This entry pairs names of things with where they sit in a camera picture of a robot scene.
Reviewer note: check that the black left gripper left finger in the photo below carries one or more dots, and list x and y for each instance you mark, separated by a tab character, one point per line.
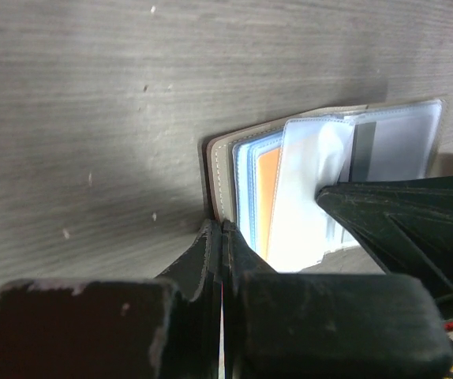
164	327

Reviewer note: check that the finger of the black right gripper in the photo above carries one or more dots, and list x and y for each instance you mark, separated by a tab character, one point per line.
406	227

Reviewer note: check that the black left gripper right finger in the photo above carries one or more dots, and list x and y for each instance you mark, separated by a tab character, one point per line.
293	325

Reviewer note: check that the grey card holder wallet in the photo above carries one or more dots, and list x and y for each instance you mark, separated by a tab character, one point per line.
380	142

